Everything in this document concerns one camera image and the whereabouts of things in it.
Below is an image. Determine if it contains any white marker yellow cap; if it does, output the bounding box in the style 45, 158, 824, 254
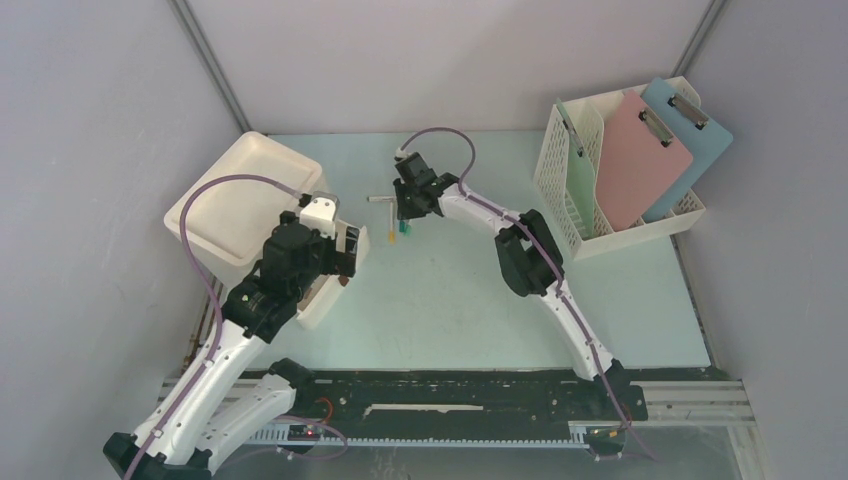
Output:
388, 200, 397, 245

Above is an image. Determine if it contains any green clipboard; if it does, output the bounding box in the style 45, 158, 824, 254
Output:
556, 99, 595, 240

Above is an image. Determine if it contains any pink clipboard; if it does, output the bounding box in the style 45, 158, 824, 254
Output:
595, 90, 692, 231

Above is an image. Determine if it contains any blue clipboard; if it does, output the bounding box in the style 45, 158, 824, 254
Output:
642, 78, 734, 222

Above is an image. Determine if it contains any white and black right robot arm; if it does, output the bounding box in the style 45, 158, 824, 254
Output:
393, 152, 631, 418

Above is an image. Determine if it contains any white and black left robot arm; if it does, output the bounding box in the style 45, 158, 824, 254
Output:
103, 209, 370, 479

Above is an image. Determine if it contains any white perforated file organizer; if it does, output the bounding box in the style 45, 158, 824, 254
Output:
534, 85, 706, 260

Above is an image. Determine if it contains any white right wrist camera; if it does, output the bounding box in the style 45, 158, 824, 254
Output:
394, 147, 410, 162

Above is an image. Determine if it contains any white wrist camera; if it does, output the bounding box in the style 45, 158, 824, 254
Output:
394, 147, 410, 162
298, 191, 339, 239

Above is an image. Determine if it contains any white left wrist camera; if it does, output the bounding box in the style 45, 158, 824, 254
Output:
298, 191, 339, 239

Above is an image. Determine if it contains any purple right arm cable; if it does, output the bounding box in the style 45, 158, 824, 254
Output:
397, 127, 660, 465

